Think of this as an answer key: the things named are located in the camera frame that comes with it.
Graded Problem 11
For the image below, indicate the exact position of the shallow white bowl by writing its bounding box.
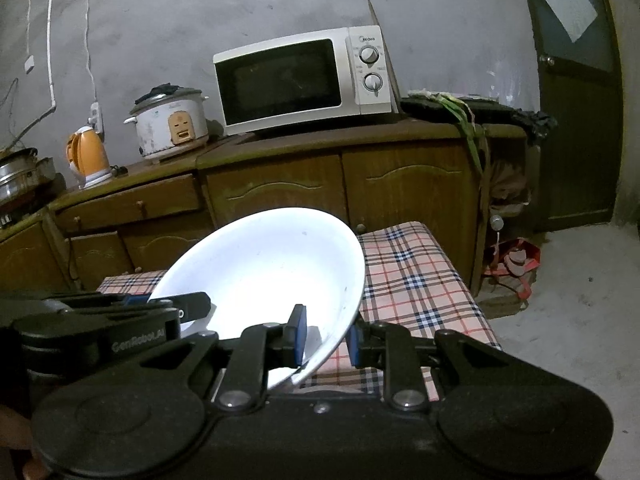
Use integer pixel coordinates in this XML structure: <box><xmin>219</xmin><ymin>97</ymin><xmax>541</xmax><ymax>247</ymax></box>
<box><xmin>151</xmin><ymin>207</ymin><xmax>366</xmax><ymax>390</ymax></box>

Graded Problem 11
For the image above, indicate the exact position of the person's left hand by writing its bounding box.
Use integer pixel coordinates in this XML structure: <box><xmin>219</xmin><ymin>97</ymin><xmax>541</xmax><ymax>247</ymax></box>
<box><xmin>0</xmin><ymin>406</ymin><xmax>49</xmax><ymax>480</ymax></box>

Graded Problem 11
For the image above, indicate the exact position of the plaid tablecloth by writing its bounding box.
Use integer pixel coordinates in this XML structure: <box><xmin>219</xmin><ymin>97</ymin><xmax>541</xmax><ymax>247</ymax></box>
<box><xmin>98</xmin><ymin>221</ymin><xmax>502</xmax><ymax>394</ymax></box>

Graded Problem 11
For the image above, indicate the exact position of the red item on floor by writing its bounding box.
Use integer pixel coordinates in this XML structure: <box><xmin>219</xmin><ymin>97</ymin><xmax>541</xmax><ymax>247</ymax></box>
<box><xmin>483</xmin><ymin>237</ymin><xmax>541</xmax><ymax>301</ymax></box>

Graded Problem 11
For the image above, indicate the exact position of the stacked steel steamer pot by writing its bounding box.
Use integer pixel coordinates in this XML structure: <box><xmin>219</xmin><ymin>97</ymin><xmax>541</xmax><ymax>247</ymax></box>
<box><xmin>0</xmin><ymin>148</ymin><xmax>56</xmax><ymax>214</ymax></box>

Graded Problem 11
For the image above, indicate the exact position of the brown wooden sideboard cabinet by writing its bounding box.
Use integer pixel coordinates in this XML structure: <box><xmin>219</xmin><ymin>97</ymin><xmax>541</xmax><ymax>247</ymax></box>
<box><xmin>0</xmin><ymin>119</ymin><xmax>532</xmax><ymax>302</ymax></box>

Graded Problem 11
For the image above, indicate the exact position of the orange electric kettle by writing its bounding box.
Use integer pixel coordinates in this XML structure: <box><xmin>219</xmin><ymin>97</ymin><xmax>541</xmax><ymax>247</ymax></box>
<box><xmin>65</xmin><ymin>101</ymin><xmax>113</xmax><ymax>190</ymax></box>

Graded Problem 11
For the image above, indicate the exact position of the white rice cooker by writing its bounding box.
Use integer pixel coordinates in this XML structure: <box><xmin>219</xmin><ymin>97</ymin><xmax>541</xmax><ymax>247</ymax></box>
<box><xmin>124</xmin><ymin>84</ymin><xmax>209</xmax><ymax>160</ymax></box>

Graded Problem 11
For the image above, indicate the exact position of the green cloth on cabinet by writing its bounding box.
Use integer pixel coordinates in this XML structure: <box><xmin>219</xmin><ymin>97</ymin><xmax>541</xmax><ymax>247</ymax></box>
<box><xmin>400</xmin><ymin>90</ymin><xmax>559</xmax><ymax>174</ymax></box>

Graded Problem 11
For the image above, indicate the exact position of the white microwave oven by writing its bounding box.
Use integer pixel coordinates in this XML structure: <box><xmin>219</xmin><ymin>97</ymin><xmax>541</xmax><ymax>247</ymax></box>
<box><xmin>213</xmin><ymin>25</ymin><xmax>394</xmax><ymax>136</ymax></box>

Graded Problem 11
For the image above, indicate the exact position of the dark door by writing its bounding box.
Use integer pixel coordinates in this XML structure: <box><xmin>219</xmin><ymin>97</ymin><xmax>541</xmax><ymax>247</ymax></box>
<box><xmin>527</xmin><ymin>0</ymin><xmax>623</xmax><ymax>231</ymax></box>

